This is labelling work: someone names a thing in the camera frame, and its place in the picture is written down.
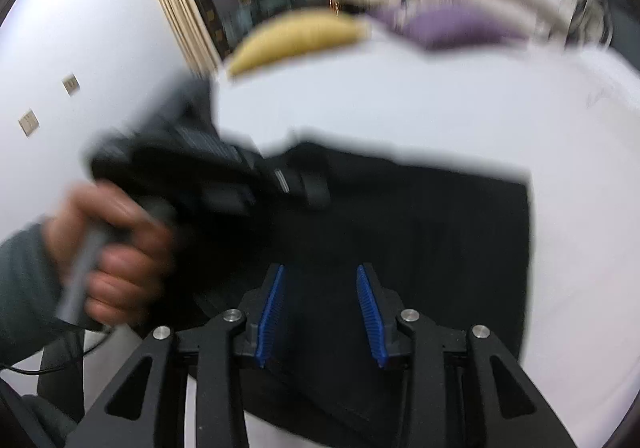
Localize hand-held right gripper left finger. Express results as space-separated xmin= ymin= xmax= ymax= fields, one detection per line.
xmin=65 ymin=264 xmax=287 ymax=448

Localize yellow pillow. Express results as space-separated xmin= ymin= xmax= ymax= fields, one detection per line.
xmin=227 ymin=10 xmax=368 ymax=78

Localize black cable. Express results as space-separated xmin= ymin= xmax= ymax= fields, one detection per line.
xmin=0 ymin=323 xmax=113 ymax=376

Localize person's left forearm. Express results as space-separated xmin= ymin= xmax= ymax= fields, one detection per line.
xmin=0 ymin=223 xmax=90 ymax=370

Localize person's left hand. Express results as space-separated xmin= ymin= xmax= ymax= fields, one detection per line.
xmin=47 ymin=180 xmax=174 ymax=327

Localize black denim pants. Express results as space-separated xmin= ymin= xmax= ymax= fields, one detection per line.
xmin=175 ymin=140 xmax=532 ymax=447

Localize bed with white sheet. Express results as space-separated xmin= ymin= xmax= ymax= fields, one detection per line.
xmin=85 ymin=20 xmax=640 ymax=448

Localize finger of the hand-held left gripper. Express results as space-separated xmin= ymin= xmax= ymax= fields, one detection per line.
xmin=297 ymin=145 xmax=333 ymax=213

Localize purple pillow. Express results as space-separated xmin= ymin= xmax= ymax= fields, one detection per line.
xmin=372 ymin=0 xmax=526 ymax=50

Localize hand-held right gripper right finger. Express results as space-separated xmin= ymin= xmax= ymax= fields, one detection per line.
xmin=356 ymin=264 xmax=577 ymax=448

